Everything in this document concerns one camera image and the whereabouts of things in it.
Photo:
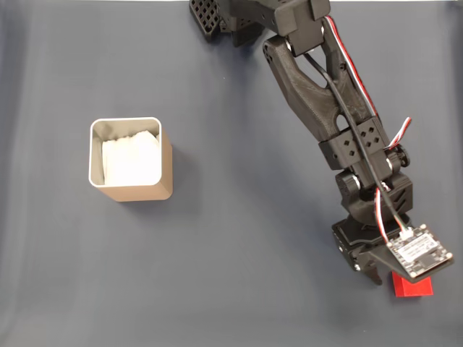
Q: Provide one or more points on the red cube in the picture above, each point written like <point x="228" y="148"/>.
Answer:
<point x="412" y="289"/>

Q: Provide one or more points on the tan metal box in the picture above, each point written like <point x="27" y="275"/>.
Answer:
<point x="137" y="193"/>

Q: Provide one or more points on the camera circuit board with mount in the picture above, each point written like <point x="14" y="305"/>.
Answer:
<point x="419" y="251"/>

